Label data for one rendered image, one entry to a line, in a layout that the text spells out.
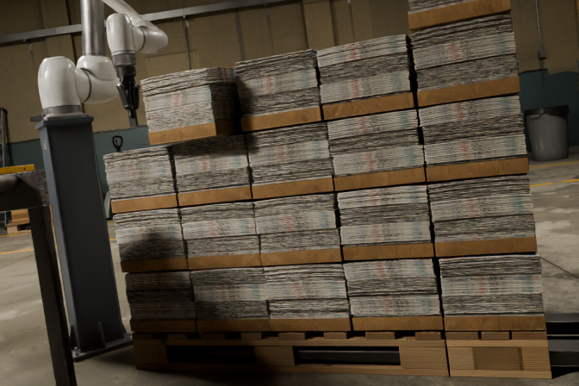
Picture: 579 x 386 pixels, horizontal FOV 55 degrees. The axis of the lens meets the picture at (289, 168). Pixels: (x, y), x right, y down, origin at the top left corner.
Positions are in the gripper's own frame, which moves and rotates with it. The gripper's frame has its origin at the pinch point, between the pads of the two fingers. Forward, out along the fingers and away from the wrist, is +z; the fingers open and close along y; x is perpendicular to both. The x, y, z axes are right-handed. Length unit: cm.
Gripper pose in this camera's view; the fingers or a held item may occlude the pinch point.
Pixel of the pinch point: (133, 117)
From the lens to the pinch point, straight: 233.1
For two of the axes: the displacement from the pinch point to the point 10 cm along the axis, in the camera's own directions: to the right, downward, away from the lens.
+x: -9.3, 1.1, 3.5
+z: 1.3, 9.9, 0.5
